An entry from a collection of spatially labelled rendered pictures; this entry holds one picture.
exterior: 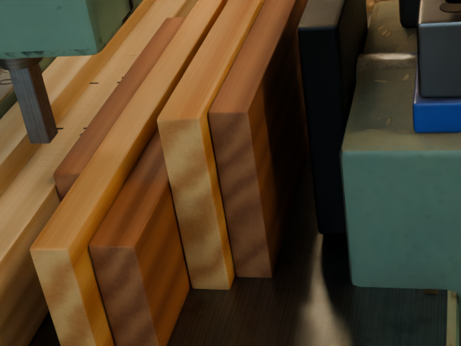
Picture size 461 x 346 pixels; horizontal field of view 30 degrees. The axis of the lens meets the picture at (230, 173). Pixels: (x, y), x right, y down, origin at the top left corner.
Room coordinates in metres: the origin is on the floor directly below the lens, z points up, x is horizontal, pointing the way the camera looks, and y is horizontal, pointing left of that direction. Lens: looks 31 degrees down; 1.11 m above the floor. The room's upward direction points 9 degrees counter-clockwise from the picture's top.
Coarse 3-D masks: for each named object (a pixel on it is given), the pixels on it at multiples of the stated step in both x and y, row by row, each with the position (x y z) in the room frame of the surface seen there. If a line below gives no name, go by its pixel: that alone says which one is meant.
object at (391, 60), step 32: (320, 0) 0.30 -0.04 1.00; (352, 0) 0.32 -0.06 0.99; (320, 32) 0.28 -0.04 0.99; (352, 32) 0.31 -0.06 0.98; (320, 64) 0.28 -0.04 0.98; (352, 64) 0.30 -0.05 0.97; (384, 64) 0.31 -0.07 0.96; (416, 64) 0.31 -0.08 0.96; (320, 96) 0.28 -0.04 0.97; (352, 96) 0.30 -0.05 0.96; (320, 128) 0.28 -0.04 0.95; (320, 160) 0.28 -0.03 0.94; (320, 192) 0.28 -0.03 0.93; (320, 224) 0.28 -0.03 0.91
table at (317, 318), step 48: (288, 240) 0.29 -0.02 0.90; (336, 240) 0.28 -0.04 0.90; (192, 288) 0.27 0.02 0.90; (240, 288) 0.26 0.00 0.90; (288, 288) 0.26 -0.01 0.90; (336, 288) 0.25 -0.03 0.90; (384, 288) 0.25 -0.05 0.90; (48, 336) 0.25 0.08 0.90; (192, 336) 0.24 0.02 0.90; (240, 336) 0.23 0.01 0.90; (288, 336) 0.23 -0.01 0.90; (336, 336) 0.23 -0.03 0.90; (384, 336) 0.22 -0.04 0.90; (432, 336) 0.22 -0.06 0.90
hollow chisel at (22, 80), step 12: (12, 72) 0.31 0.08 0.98; (24, 72) 0.31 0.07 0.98; (36, 72) 0.32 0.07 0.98; (24, 84) 0.31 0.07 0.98; (36, 84) 0.31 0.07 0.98; (24, 96) 0.31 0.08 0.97; (36, 96) 0.31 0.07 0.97; (24, 108) 0.31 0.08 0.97; (36, 108) 0.31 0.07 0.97; (48, 108) 0.32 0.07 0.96; (24, 120) 0.31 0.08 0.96; (36, 120) 0.31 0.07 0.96; (48, 120) 0.32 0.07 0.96; (36, 132) 0.31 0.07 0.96; (48, 132) 0.31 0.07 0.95
